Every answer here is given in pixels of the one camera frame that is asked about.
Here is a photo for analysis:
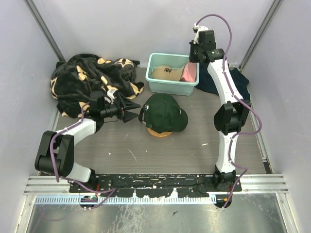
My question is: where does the black floral fleece blanket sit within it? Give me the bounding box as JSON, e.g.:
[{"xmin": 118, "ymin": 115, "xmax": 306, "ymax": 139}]
[{"xmin": 50, "ymin": 53, "xmax": 144, "ymax": 118}]

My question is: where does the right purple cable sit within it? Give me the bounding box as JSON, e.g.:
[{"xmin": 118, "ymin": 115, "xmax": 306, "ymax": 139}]
[{"xmin": 195, "ymin": 14, "xmax": 263, "ymax": 209}]

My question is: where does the right aluminium corner post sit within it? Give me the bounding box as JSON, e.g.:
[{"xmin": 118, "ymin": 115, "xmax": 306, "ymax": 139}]
[{"xmin": 239, "ymin": 0, "xmax": 283, "ymax": 70}]

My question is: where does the left aluminium corner post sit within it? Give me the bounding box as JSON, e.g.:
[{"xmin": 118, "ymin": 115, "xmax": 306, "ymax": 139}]
[{"xmin": 24, "ymin": 0, "xmax": 65, "ymax": 61}]

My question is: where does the green baseball cap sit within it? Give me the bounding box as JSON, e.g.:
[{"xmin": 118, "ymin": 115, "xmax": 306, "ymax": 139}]
[{"xmin": 138, "ymin": 93, "xmax": 189, "ymax": 134}]

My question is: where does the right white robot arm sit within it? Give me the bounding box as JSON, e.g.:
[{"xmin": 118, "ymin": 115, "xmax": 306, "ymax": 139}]
[{"xmin": 189, "ymin": 26, "xmax": 250, "ymax": 191}]

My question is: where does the wooden hat stand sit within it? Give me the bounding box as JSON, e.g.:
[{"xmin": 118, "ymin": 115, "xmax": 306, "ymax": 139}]
[{"xmin": 147, "ymin": 128, "xmax": 172, "ymax": 138}]

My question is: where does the purple cable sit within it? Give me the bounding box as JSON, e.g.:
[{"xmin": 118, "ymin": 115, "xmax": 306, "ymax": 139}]
[
  {"xmin": 51, "ymin": 103, "xmax": 116, "ymax": 210},
  {"xmin": 195, "ymin": 14, "xmax": 263, "ymax": 209}
]

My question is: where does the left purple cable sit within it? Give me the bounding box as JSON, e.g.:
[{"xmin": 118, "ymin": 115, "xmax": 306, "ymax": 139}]
[{"xmin": 51, "ymin": 103, "xmax": 116, "ymax": 210}]

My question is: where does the pink baseball cap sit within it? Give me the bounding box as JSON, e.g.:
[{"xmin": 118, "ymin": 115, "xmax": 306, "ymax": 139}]
[{"xmin": 180, "ymin": 63, "xmax": 197, "ymax": 83}]

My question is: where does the white slotted cable duct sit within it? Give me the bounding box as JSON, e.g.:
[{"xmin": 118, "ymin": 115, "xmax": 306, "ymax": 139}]
[{"xmin": 35, "ymin": 195, "xmax": 217, "ymax": 205}]

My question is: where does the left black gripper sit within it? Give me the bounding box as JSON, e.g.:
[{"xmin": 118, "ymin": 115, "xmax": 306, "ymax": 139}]
[{"xmin": 101, "ymin": 92, "xmax": 141, "ymax": 123}]

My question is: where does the navy blue sweater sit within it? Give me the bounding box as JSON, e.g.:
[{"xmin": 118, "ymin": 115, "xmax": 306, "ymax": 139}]
[{"xmin": 195, "ymin": 67, "xmax": 250, "ymax": 100}]

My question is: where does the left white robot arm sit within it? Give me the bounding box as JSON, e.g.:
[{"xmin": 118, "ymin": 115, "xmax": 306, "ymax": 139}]
[{"xmin": 35, "ymin": 90, "xmax": 140, "ymax": 192}]

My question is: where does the aluminium corner post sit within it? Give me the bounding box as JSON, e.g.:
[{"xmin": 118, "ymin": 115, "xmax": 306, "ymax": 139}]
[
  {"xmin": 24, "ymin": 0, "xmax": 65, "ymax": 61},
  {"xmin": 239, "ymin": 0, "xmax": 283, "ymax": 70}
]

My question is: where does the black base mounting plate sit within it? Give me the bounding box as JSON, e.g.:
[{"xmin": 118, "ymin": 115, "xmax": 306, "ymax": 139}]
[{"xmin": 83, "ymin": 174, "xmax": 234, "ymax": 198}]

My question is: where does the aluminium front rail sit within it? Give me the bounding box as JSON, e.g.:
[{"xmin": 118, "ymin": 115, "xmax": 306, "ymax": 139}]
[{"xmin": 24, "ymin": 174, "xmax": 289, "ymax": 195}]

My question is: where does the teal plastic bin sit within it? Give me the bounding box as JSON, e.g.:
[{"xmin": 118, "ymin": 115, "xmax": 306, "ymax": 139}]
[{"xmin": 145, "ymin": 53, "xmax": 200, "ymax": 96}]

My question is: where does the tan baseball cap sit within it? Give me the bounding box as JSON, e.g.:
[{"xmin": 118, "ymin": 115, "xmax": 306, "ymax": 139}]
[{"xmin": 151, "ymin": 66, "xmax": 185, "ymax": 82}]

